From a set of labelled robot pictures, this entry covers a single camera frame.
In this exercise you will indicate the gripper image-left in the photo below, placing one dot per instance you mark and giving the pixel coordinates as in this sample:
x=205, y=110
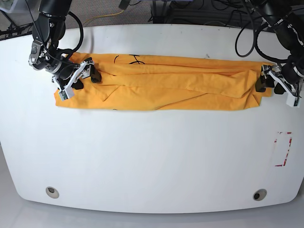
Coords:
x=62, y=76

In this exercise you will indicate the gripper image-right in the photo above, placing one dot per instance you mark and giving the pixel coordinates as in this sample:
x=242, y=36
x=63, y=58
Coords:
x=291, y=72

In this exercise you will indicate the orange yellow T-shirt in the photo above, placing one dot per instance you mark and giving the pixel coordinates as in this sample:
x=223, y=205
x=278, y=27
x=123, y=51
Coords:
x=146, y=83

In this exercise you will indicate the red tape rectangle marking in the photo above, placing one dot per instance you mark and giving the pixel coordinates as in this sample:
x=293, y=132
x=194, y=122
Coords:
x=282, y=145

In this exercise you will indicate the black tripod stand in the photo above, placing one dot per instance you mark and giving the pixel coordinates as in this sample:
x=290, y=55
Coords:
x=14, y=30

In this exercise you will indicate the right table grommet hole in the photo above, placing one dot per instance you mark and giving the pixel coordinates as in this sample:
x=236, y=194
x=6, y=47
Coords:
x=259, y=194

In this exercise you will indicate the table grommet hole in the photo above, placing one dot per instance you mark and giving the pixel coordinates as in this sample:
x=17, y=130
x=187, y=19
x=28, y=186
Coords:
x=259, y=194
x=52, y=192

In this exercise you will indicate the left table grommet hole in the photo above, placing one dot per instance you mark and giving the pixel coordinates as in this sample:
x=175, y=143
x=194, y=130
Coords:
x=52, y=192

